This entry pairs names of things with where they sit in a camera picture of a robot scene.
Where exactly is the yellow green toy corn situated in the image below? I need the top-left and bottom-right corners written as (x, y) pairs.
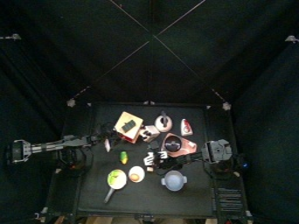
top-left (118, 150), bottom-right (129, 165)

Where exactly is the wooden toy toaster box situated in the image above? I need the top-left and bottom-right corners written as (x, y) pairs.
top-left (113, 110), bottom-right (145, 144)

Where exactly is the white toy block with slots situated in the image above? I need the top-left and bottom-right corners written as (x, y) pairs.
top-left (138, 124), bottom-right (161, 144)

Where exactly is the frying pan with green food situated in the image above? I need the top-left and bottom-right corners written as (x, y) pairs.
top-left (102, 168), bottom-right (128, 205)

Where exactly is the light blue toy pot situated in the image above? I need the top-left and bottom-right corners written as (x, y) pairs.
top-left (160, 170), bottom-right (188, 193)

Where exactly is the thin diagonal string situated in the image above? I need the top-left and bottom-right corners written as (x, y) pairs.
top-left (108, 0), bottom-right (228, 103)
top-left (70, 0), bottom-right (206, 100)

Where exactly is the pink toy stove tray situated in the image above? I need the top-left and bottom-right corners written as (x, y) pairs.
top-left (160, 132), bottom-right (198, 158)

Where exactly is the white toy knife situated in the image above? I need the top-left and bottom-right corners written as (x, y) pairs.
top-left (102, 137), bottom-right (112, 153)

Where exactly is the white printed label sticker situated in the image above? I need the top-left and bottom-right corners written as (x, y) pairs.
top-left (216, 187), bottom-right (242, 214)

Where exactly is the white pink toy kettle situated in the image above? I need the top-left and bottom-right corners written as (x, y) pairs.
top-left (153, 110), bottom-right (173, 133)

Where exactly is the white red toy iron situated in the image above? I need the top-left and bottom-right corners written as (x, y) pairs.
top-left (178, 118), bottom-right (194, 137)

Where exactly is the white cup orange content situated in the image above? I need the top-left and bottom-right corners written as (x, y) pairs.
top-left (126, 165), bottom-right (145, 184)

